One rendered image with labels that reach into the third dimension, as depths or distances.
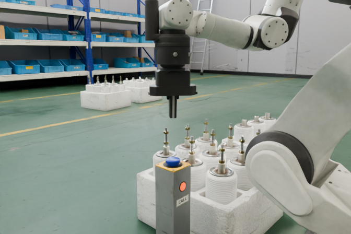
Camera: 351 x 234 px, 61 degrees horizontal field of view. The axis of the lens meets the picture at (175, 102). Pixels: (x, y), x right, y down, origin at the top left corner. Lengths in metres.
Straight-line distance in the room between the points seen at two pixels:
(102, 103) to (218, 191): 2.41
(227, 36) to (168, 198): 0.45
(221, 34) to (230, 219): 0.51
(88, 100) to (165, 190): 2.61
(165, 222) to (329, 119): 0.50
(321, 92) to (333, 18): 6.69
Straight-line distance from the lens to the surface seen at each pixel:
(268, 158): 0.62
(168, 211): 0.84
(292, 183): 0.62
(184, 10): 0.71
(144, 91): 3.60
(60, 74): 5.52
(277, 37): 0.82
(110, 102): 3.21
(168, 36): 0.72
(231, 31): 0.79
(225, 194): 0.93
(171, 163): 0.80
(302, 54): 7.41
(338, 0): 0.69
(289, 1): 0.86
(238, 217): 0.94
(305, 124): 0.63
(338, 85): 0.59
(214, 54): 8.40
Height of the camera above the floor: 0.62
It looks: 10 degrees down
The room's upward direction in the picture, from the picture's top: straight up
